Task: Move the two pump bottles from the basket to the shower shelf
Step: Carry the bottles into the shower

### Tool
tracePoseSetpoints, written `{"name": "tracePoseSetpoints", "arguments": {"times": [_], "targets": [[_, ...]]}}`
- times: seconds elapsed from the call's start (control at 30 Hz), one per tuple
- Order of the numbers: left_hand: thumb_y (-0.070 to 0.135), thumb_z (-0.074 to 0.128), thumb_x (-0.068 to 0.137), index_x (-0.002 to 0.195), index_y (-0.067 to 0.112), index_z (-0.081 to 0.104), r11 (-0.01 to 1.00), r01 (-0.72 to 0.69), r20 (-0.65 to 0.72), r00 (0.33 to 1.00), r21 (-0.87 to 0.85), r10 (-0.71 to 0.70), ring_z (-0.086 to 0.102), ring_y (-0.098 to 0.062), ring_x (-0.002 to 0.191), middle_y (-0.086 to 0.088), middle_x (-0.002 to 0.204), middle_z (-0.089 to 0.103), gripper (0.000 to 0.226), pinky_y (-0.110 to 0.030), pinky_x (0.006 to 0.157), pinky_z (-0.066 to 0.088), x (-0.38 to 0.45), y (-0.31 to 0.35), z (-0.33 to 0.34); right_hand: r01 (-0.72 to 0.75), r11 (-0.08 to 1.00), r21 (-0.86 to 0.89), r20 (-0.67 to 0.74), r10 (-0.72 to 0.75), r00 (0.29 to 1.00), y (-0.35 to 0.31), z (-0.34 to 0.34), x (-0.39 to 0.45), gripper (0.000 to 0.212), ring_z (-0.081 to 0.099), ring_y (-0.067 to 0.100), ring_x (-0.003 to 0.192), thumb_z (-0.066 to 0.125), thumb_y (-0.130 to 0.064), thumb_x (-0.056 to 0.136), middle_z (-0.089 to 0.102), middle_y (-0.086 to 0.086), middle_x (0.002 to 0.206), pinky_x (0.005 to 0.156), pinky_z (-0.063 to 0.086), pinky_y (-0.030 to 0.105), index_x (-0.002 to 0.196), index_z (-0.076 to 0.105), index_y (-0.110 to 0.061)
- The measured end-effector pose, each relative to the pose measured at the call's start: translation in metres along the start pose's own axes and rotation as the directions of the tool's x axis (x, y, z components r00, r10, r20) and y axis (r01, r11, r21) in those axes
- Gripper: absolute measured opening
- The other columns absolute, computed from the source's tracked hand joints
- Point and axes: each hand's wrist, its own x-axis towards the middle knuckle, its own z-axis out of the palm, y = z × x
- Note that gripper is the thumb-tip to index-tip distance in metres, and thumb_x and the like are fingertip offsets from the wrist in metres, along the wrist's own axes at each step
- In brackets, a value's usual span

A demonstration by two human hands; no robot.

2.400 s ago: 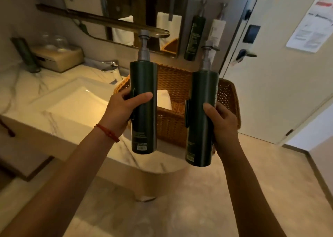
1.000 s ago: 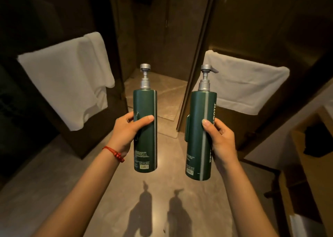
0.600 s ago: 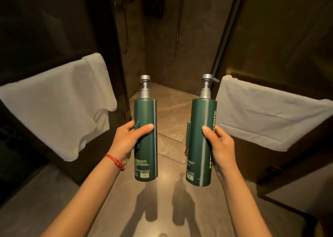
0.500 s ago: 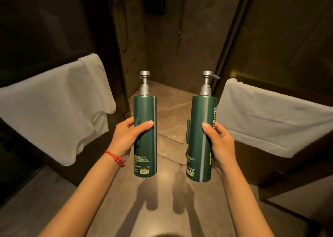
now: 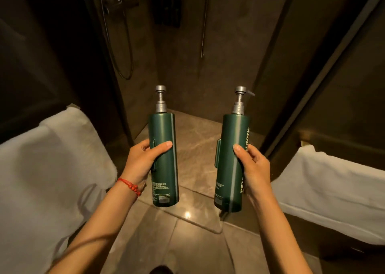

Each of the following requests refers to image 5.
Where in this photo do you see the shower hose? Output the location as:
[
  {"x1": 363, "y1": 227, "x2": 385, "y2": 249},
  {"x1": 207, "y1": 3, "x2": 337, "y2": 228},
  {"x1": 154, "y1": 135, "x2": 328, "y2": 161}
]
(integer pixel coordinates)
[{"x1": 97, "y1": 0, "x2": 134, "y2": 81}]

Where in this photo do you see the green pump bottle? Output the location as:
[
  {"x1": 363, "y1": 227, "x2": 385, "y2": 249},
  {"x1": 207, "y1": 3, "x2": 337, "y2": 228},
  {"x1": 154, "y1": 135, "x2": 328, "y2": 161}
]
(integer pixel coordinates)
[
  {"x1": 148, "y1": 85, "x2": 180, "y2": 208},
  {"x1": 214, "y1": 86, "x2": 255, "y2": 213}
]

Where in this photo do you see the person's right hand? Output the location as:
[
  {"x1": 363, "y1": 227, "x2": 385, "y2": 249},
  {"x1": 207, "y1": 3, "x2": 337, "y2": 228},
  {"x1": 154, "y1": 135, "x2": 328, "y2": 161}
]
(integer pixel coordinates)
[{"x1": 233, "y1": 144, "x2": 271, "y2": 198}]

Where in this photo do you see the red beaded bracelet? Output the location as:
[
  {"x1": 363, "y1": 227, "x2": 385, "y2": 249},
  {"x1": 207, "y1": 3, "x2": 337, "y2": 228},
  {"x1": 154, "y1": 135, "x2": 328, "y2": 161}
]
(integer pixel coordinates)
[{"x1": 117, "y1": 178, "x2": 142, "y2": 197}]

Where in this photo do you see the person's right forearm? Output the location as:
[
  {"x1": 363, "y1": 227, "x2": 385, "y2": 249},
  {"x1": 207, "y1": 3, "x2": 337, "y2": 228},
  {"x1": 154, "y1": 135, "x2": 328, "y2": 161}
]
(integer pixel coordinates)
[{"x1": 251, "y1": 188, "x2": 313, "y2": 274}]

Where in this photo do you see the metal shower rail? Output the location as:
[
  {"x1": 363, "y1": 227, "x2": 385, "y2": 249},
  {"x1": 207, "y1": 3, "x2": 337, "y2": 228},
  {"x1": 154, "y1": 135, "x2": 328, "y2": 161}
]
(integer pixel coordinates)
[{"x1": 200, "y1": 0, "x2": 212, "y2": 59}]

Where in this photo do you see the person's left forearm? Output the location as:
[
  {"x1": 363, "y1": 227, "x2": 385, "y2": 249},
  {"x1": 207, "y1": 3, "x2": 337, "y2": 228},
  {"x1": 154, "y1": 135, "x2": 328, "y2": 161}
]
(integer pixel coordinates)
[{"x1": 47, "y1": 179, "x2": 142, "y2": 274}]

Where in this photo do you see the white towel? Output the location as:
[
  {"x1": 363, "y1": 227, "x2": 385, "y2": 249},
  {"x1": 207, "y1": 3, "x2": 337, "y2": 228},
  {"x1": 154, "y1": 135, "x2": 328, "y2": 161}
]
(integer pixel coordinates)
[
  {"x1": 271, "y1": 145, "x2": 385, "y2": 246},
  {"x1": 0, "y1": 106, "x2": 118, "y2": 274}
]

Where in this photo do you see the glass shower door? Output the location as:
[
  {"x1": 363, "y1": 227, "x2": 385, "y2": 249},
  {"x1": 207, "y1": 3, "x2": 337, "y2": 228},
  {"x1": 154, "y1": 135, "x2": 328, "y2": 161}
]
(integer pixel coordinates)
[{"x1": 259, "y1": 0, "x2": 385, "y2": 163}]

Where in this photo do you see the shower head holder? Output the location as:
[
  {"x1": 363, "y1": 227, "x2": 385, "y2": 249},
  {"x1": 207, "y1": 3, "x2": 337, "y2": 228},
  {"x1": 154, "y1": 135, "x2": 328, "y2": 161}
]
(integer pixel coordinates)
[{"x1": 103, "y1": 0, "x2": 140, "y2": 16}]

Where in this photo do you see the person's left hand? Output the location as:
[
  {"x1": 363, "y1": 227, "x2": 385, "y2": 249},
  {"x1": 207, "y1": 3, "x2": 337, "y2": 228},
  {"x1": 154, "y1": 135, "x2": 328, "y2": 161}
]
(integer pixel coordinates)
[{"x1": 120, "y1": 139, "x2": 173, "y2": 193}]

